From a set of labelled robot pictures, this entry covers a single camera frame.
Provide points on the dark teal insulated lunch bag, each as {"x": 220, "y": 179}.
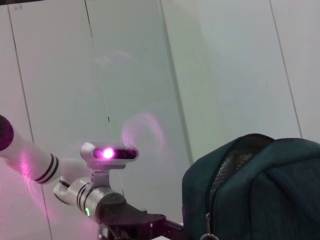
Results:
{"x": 262, "y": 195}

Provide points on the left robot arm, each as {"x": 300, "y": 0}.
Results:
{"x": 37, "y": 160}

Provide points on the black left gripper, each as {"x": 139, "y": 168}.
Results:
{"x": 120, "y": 215}

